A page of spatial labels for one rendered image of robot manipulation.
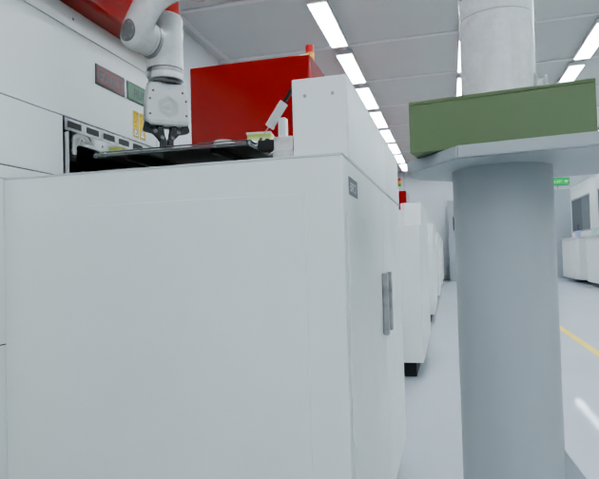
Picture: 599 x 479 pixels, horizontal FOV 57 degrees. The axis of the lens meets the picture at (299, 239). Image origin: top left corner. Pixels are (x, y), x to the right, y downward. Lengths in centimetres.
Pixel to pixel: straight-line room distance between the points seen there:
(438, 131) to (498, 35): 19
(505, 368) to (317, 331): 30
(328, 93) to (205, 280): 37
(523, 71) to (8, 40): 92
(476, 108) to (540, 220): 20
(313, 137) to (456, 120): 23
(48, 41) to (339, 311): 83
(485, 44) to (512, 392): 55
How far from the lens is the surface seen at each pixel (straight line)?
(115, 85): 148
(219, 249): 90
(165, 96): 134
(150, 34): 133
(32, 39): 127
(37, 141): 123
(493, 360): 94
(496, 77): 98
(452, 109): 90
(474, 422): 98
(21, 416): 115
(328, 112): 94
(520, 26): 102
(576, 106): 89
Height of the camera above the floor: 66
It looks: 2 degrees up
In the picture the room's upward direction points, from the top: 2 degrees counter-clockwise
